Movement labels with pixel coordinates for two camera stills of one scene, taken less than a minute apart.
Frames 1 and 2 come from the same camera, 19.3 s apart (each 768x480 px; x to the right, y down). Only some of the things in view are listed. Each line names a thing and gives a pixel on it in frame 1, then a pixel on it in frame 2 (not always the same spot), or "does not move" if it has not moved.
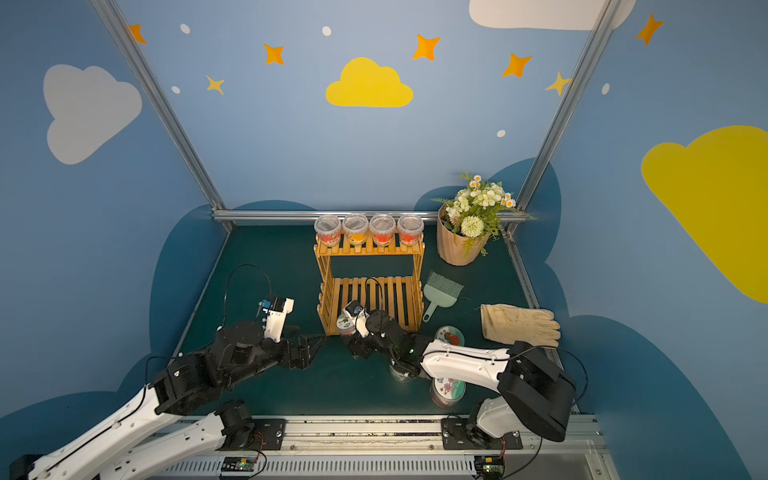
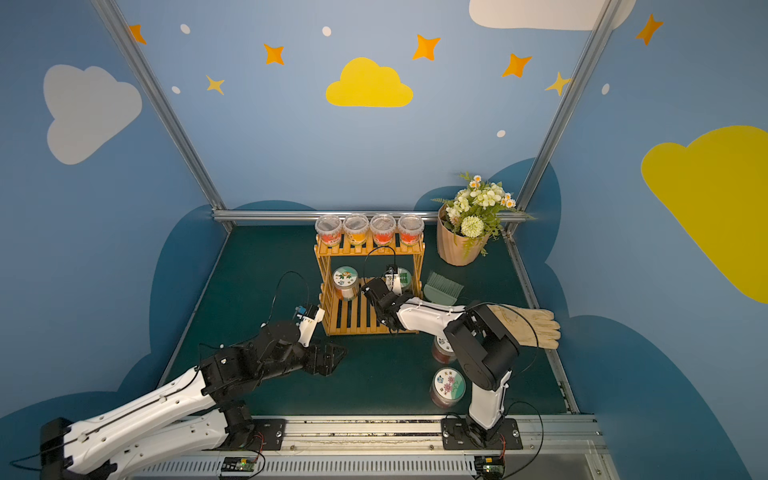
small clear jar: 328,229 does not move
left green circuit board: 238,464 does not move
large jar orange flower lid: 345,325 to 345,281
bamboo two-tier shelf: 403,297 does not move
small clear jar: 355,226 does not move
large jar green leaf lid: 401,377 to 405,278
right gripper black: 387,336 to 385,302
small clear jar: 410,228 does not move
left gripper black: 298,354 to 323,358
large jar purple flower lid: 447,392 does not move
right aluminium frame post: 595,34 does not move
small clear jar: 382,226 does not move
